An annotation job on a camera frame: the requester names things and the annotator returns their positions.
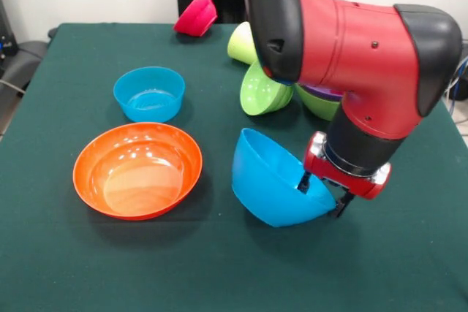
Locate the pink plastic bowl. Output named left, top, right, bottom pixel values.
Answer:
left=173, top=0, right=219, bottom=38

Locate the dark green table cloth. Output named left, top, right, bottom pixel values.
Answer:
left=0, top=22, right=468, bottom=312

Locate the small ribbed green bowl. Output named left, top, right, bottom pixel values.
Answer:
left=239, top=58, right=295, bottom=117

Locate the ribbed light blue bowl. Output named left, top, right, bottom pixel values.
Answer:
left=113, top=66, right=186, bottom=123

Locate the purple plastic bowl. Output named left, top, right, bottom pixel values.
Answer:
left=300, top=83, right=347, bottom=103

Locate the green plastic cup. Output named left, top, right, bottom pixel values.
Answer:
left=227, top=21, right=258, bottom=66

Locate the large light blue bowl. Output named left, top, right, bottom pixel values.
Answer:
left=231, top=127, right=338, bottom=229

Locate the black box device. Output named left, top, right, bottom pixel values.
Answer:
left=0, top=0, right=19, bottom=58

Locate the orange plastic bowl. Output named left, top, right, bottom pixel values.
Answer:
left=72, top=121, right=204, bottom=221

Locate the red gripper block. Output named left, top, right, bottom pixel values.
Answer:
left=297, top=130, right=393, bottom=218

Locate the large green bowl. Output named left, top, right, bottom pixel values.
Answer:
left=294, top=84, right=343, bottom=122

